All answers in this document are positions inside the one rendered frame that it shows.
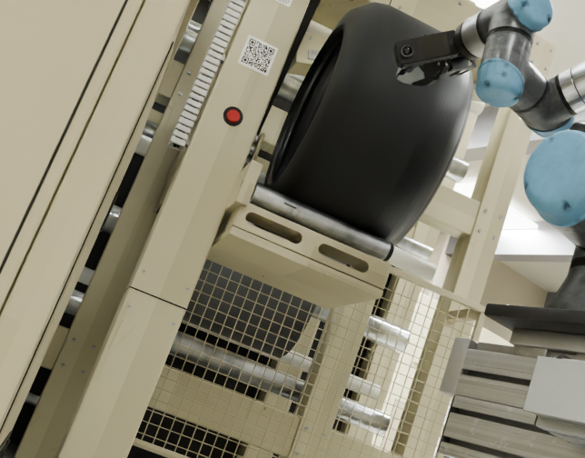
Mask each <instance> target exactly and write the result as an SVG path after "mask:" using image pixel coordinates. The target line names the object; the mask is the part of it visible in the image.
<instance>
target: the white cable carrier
mask: <svg viewBox="0 0 585 458"><path fill-rule="evenodd" d="M245 2H246V0H230V1H229V4H228V6H227V7H226V9H225V12H224V14H223V18H222V20H221V22H220V24H219V26H218V28H217V31H216V33H215V35H214V38H213V41H212V43H211V45H210V47H209V50H208V52H207V55H206V57H205V58H204V60H203V64H202V66H201V68H200V71H199V73H198V75H197V77H196V79H195V81H194V84H193V87H192V90H191V92H190V94H189V96H188V98H187V100H186V103H185V105H184V108H183V111H182V113H181V115H180V117H179V119H178V122H177V124H176V126H175V128H174V132H173V134H172V136H171V139H170V141H169V143H168V146H169V147H172V148H173V149H175V150H177V151H180V152H182V150H183V148H184V147H188V145H189V143H190V141H191V140H190V139H188V136H189V134H190V133H191V130H192V128H193V125H194V122H195V120H196V118H197V115H198V114H199V111H200V109H201V107H202V104H203V101H204V98H205V97H206V95H207V92H208V90H209V87H210V85H211V83H212V80H213V78H214V75H215V73H216V71H217V69H218V66H219V64H220V63H221V64H223V62H224V59H225V57H226V55H224V52H225V49H226V47H227V45H228V43H229V41H230V38H231V36H232V34H233V30H234V28H235V26H236V24H237V22H238V19H239V17H240V14H241V12H242V10H243V7H244V4H245ZM198 79H199V80H198ZM193 92H194V93H193ZM195 100H196V101H195ZM199 102H200V103H199ZM196 108H198V109H196Z"/></svg>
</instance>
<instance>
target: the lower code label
mask: <svg viewBox="0 0 585 458"><path fill-rule="evenodd" d="M277 51H278V48H276V47H274V46H272V45H269V44H267V43H265V42H264V41H262V40H260V39H258V38H256V37H254V36H251V35H249V36H248V38H247V40H246V43H245V45H244V48H243V50H242V53H241V55H240V58H239V60H238V62H237V63H239V64H241V65H244V66H247V67H249V68H251V69H253V70H254V71H256V72H258V73H260V74H263V75H266V76H268V74H269V72H270V69H271V67H272V64H273V60H274V58H275V56H276V54H277Z"/></svg>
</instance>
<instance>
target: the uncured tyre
mask: <svg viewBox="0 0 585 458"><path fill-rule="evenodd" d="M440 32H441V31H440V30H438V29H436V28H434V27H432V26H430V25H427V24H425V23H424V22H422V21H420V20H418V19H416V18H414V17H412V16H410V15H407V14H405V13H404V12H402V11H400V10H398V9H397V8H395V7H393V6H391V5H386V4H381V3H376V2H373V3H369V4H367V5H362V6H359V7H356V8H353V9H351V10H350V11H349V12H347V13H346V14H345V15H344V17H343V18H342V19H341V20H340V22H339V23H338V24H337V26H335V28H334V29H333V30H332V32H331V34H330V36H329V37H328V39H327V40H326V42H325V43H324V45H323V47H322V49H321V50H320V52H319V54H318V55H317V56H316V58H315V59H314V61H313V63H312V65H311V67H310V69H309V71H308V73H307V75H306V76H305V78H304V79H303V81H302V84H301V86H300V88H299V91H298V93H297V95H296V96H295V98H294V100H293V102H292V106H291V108H290V110H289V112H288V115H287V116H286V119H285V121H284V123H283V127H282V130H281V132H280V134H279V137H278V139H277V142H276V145H275V147H274V150H273V155H272V158H271V162H270V164H269V167H268V171H267V174H266V177H265V181H264V185H263V186H265V187H268V188H270V189H272V190H274V191H276V192H278V193H280V194H284V195H286V196H288V197H291V198H292V199H294V200H296V201H299V202H301V203H303V204H307V205H309V206H310V207H312V208H315V209H317V210H319V211H321V212H324V213H326V214H328V215H331V216H333V217H335V218H337V219H340V220H342V221H344V222H345V223H348V224H351V225H353V226H356V227H358V228H360V229H362V230H364V231H366V232H368V233H370V234H374V235H376V236H378V237H381V238H382V239H384V240H386V241H389V242H391V243H393V245H394V246H395V245H396V244H397V243H398V242H400V241H401V240H402V239H403V238H404V237H405V235H406V234H407V233H408V232H409V231H410V230H411V229H412V228H413V227H414V226H415V224H416V223H417V222H418V220H419V219H420V218H421V216H422V214H423V213H424V212H425V210H426V209H427V207H428V205H429V204H430V202H431V200H432V198H433V197H434V196H435V194H436V193H437V191H438V189H439V187H440V185H441V183H442V181H443V179H444V177H445V175H446V174H447V172H448V170H449V168H450V166H451V162H452V160H453V158H454V156H455V154H456V152H457V149H458V147H459V144H460V141H461V138H462V135H463V132H464V129H465V126H466V124H467V120H468V116H469V113H470V109H471V100H472V93H473V78H472V73H471V70H470V71H469V72H467V73H465V74H462V75H459V76H451V77H450V75H451V74H453V73H455V72H458V71H454V72H446V74H444V75H439V77H440V80H437V83H436V84H433V85H425V86H419V85H408V84H405V83H402V82H401V81H399V80H398V79H397V76H396V74H397V71H398V68H399V67H398V66H397V64H396V60H395V55H394V51H393V49H394V45H395V43H396V42H397V41H401V40H405V39H410V38H414V37H419V36H424V35H427V34H430V35H431V34H436V33H440Z"/></svg>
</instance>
